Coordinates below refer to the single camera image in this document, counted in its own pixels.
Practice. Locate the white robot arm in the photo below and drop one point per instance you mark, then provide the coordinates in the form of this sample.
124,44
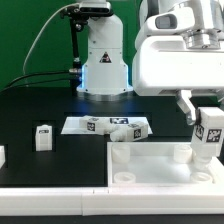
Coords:
106,76

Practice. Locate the grey camera on stand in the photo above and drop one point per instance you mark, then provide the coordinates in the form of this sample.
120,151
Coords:
95,8

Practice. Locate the white left fence stub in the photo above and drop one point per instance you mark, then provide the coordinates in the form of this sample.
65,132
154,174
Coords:
2,156

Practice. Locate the black camera stand pole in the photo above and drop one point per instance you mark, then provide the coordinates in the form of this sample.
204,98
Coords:
76,59

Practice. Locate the white square table top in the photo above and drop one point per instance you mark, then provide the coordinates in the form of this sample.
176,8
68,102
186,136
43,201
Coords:
153,163

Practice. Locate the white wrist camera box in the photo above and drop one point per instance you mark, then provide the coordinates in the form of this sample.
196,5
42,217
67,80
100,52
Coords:
170,23

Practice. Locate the white base sheet with tag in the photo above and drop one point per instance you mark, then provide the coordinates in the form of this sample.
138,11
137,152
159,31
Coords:
71,125

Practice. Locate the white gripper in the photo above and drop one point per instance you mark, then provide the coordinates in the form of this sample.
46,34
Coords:
163,65

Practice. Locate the white fence bar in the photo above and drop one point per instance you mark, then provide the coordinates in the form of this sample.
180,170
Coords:
216,170
111,201

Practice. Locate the white right fence bar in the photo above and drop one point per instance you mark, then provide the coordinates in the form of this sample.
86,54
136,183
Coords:
216,170

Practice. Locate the white front fence bar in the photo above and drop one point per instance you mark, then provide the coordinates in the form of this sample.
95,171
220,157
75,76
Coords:
111,201

